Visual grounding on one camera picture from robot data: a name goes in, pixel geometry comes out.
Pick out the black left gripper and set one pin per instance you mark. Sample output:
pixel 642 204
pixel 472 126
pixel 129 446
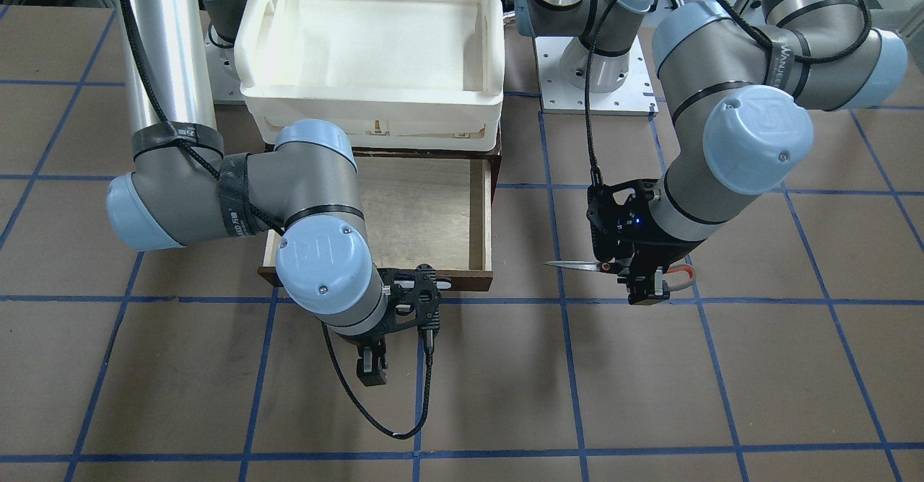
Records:
pixel 653 254

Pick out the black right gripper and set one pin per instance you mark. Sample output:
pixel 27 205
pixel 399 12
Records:
pixel 373 343

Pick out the grey orange scissors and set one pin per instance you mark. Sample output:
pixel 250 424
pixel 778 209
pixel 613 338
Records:
pixel 619 268

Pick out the dark wooden drawer box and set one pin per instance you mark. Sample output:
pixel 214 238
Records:
pixel 432 207

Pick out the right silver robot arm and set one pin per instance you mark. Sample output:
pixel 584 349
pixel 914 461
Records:
pixel 185 189

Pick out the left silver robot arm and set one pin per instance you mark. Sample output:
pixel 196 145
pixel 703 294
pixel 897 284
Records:
pixel 739 98

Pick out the white plastic tray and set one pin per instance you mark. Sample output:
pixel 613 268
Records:
pixel 392 74

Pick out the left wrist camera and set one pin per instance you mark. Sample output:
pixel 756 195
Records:
pixel 619 217

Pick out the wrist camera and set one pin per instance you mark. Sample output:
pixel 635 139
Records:
pixel 619 217
pixel 412 301

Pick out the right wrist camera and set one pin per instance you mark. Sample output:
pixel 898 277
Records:
pixel 412 301

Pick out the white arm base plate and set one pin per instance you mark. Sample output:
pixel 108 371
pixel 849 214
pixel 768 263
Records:
pixel 618 86

